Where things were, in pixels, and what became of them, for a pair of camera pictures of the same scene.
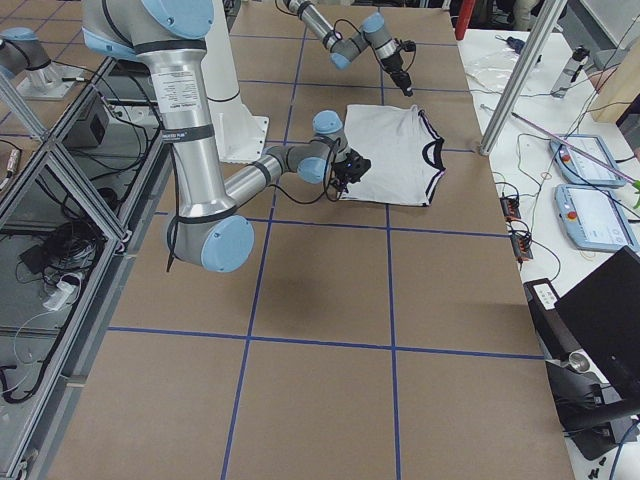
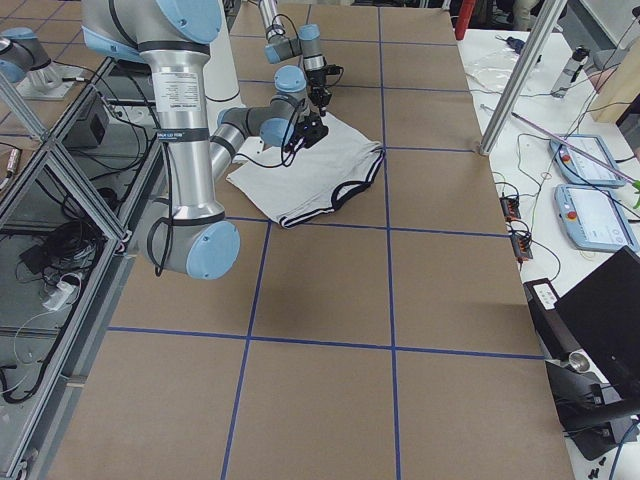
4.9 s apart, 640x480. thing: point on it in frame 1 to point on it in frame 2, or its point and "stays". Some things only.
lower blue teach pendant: x=594 y=219 stays
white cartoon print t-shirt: x=404 y=152 to x=287 y=185
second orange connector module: x=521 y=245 stays
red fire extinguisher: x=463 y=19 stays
